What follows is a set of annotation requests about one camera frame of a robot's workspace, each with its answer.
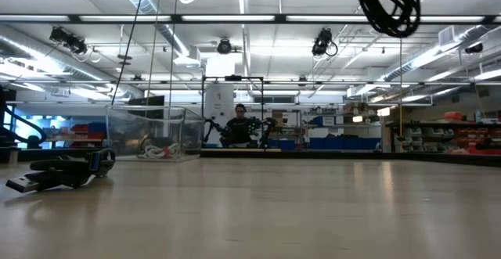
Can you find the round black ceiling camera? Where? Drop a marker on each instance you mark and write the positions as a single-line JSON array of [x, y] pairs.
[[224, 47]]

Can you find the black background station frame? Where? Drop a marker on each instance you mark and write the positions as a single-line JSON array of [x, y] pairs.
[[233, 78]]

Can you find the red and blue boxes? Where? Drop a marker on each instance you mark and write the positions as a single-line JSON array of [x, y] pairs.
[[80, 128]]

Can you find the black background robot arm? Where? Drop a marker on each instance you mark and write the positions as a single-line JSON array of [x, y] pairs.
[[213, 125], [266, 126]]

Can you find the black monitor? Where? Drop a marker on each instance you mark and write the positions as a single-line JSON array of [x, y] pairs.
[[146, 102]]

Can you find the clear plastic bin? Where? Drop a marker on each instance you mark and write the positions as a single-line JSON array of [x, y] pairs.
[[188, 134]]

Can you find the blue storage bins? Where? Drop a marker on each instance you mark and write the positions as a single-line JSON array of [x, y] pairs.
[[344, 143]]

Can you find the person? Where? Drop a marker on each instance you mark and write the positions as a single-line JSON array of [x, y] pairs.
[[238, 132]]

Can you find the dark shelf with bins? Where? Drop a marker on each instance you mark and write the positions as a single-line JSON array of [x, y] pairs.
[[430, 125]]

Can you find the black aluminium table frame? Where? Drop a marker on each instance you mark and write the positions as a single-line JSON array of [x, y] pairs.
[[352, 155]]

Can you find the black ceiling camera cluster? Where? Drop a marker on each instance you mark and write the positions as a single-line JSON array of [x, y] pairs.
[[68, 40]]

